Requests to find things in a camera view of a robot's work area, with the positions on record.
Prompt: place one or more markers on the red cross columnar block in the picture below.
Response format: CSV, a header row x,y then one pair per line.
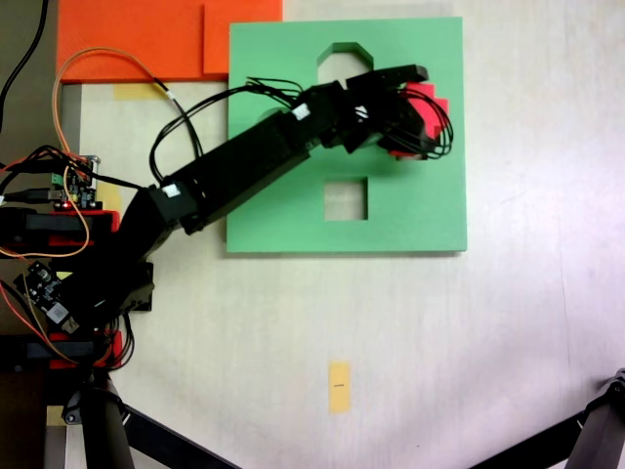
x,y
432,112

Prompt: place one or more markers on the orange flat block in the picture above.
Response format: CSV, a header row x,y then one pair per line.
x,y
122,39

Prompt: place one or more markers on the green shape sorter board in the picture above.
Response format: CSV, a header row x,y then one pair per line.
x,y
273,234

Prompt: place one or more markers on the yellow masking tape piece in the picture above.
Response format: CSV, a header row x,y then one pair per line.
x,y
111,195
132,92

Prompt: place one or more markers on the yellow tape with black mark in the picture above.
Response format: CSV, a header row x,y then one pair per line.
x,y
339,396

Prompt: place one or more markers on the red black table clamp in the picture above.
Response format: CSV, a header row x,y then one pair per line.
x,y
114,225
116,342

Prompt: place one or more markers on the small circuit board green terminal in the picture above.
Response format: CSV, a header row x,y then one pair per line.
x,y
78,185

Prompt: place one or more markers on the thin black tripod brace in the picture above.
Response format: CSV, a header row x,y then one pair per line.
x,y
171,444
537,447

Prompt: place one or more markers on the black circuit board with chips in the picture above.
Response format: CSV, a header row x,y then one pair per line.
x,y
44,288

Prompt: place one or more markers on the black tripod leg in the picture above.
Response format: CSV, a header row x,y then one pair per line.
x,y
105,439
600,435

